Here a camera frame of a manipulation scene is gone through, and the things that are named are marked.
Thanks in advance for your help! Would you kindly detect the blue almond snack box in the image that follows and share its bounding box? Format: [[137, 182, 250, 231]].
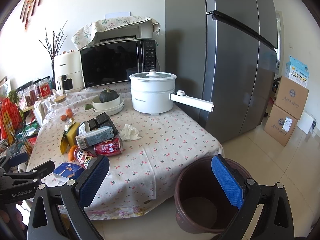
[[53, 163, 85, 182]]

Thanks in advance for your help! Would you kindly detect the red cartoon snack package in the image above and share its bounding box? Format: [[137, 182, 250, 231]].
[[73, 147, 97, 169]]

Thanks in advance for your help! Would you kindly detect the red drink can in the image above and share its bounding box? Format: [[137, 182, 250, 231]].
[[93, 137, 123, 156]]

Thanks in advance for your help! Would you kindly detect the white milk carton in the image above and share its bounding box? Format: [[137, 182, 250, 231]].
[[75, 126, 115, 150]]

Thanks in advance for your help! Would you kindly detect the yellow snack wrapper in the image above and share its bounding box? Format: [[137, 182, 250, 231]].
[[60, 125, 74, 154]]

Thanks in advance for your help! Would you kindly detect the blue and white box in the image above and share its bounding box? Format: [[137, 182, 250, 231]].
[[77, 121, 91, 135]]

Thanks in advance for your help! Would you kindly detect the white tissue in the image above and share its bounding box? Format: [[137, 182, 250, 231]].
[[120, 124, 141, 141]]

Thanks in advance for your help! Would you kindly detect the brown trash bin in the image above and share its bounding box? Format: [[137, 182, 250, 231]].
[[174, 156, 254, 239]]

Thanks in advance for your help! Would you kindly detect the paper towel roll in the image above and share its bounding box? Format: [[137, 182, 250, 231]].
[[17, 162, 27, 173]]

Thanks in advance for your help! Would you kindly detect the yellow green sponge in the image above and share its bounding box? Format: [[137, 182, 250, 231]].
[[66, 122, 80, 146]]

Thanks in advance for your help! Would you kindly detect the cherry print tablecloth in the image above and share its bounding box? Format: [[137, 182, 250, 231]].
[[27, 82, 223, 220]]

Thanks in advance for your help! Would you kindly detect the black plastic tray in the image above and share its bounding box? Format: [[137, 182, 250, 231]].
[[88, 113, 119, 136]]

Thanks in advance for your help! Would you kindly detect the lower cardboard box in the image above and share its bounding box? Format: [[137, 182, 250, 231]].
[[264, 105, 298, 146]]

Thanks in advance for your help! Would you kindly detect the cardboard box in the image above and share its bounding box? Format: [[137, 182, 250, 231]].
[[264, 105, 298, 146], [275, 76, 309, 120]]

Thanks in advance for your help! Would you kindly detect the glass jar with wooden lid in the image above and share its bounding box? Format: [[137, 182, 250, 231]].
[[47, 94, 73, 121]]

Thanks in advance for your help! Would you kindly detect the dark green pumpkin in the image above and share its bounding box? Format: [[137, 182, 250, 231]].
[[99, 88, 119, 103]]

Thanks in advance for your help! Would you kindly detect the spice jar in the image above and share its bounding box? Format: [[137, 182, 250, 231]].
[[28, 85, 37, 106]]

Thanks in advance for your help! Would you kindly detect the red labelled jar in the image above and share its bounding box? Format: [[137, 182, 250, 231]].
[[39, 77, 52, 98]]

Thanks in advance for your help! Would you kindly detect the upper cardboard box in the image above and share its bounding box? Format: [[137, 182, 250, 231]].
[[275, 76, 309, 120]]

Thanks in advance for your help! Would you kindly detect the white electric cooking pot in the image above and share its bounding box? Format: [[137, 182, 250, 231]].
[[130, 69, 214, 115]]

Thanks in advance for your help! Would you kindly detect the white air fryer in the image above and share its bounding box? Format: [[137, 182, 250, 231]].
[[54, 50, 84, 95]]

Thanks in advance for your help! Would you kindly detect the black microwave oven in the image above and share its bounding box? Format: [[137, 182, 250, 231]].
[[80, 39, 157, 88]]

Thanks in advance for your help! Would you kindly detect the light blue carton box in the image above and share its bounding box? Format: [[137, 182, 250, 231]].
[[285, 56, 309, 88]]

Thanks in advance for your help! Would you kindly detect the dry branch decoration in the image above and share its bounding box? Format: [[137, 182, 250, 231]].
[[39, 21, 67, 89]]

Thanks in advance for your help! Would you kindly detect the grey refrigerator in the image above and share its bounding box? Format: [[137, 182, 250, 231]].
[[165, 0, 277, 142]]

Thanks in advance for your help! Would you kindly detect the floral cloth cover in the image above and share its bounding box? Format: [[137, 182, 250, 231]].
[[71, 16, 161, 50]]

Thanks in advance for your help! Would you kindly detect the black wire rack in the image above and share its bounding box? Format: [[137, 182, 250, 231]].
[[1, 97, 40, 157]]

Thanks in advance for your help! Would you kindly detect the white bowl with green handle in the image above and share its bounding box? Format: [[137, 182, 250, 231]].
[[85, 96, 121, 110]]

